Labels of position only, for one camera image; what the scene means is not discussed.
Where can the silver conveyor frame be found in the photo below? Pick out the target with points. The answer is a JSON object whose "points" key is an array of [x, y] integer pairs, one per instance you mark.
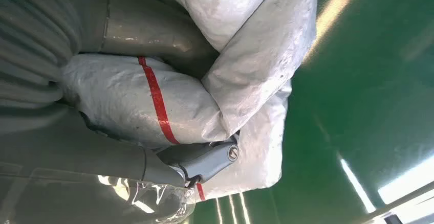
{"points": [[403, 202]]}

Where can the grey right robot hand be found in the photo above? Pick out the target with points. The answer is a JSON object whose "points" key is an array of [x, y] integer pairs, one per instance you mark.
{"points": [[67, 154]]}

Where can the green conveyor belt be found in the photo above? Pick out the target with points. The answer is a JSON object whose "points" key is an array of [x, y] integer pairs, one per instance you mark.
{"points": [[356, 97]]}

